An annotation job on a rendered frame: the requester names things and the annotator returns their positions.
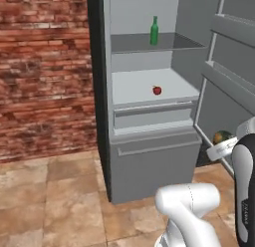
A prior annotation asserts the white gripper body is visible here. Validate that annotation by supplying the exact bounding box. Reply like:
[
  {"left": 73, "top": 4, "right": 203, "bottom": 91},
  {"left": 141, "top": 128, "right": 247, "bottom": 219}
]
[{"left": 205, "top": 136, "right": 239, "bottom": 161}]

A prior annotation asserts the grey door shelf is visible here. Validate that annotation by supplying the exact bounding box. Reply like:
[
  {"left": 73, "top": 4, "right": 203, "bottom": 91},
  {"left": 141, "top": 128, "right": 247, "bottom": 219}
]
[
  {"left": 210, "top": 13, "right": 255, "bottom": 49},
  {"left": 201, "top": 60, "right": 255, "bottom": 116}
]

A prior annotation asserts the large grey fridge drawer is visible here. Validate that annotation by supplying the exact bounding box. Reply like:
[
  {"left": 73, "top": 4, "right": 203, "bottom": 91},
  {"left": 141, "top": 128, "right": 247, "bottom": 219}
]
[{"left": 109, "top": 130, "right": 203, "bottom": 205}]

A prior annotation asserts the grey fridge door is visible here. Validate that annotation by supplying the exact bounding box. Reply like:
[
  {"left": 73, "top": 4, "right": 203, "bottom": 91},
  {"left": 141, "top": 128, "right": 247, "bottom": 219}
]
[{"left": 193, "top": 0, "right": 255, "bottom": 179}]

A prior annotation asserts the small grey fridge drawer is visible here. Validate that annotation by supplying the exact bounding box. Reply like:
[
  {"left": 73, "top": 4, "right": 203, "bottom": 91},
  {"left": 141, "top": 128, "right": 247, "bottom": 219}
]
[{"left": 113, "top": 101, "right": 195, "bottom": 130}]

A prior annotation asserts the grey open fridge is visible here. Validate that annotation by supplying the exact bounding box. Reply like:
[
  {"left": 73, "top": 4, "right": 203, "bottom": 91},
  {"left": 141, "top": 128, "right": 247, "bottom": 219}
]
[{"left": 87, "top": 0, "right": 223, "bottom": 205}]

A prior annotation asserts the green beer bottle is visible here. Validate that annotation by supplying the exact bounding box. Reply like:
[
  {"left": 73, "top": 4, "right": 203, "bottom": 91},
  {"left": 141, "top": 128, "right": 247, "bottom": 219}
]
[{"left": 149, "top": 15, "right": 159, "bottom": 46}]

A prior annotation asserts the glass fridge shelf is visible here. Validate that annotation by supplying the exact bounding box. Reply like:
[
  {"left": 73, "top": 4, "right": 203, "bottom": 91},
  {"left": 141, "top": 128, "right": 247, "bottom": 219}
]
[{"left": 110, "top": 32, "right": 208, "bottom": 55}]

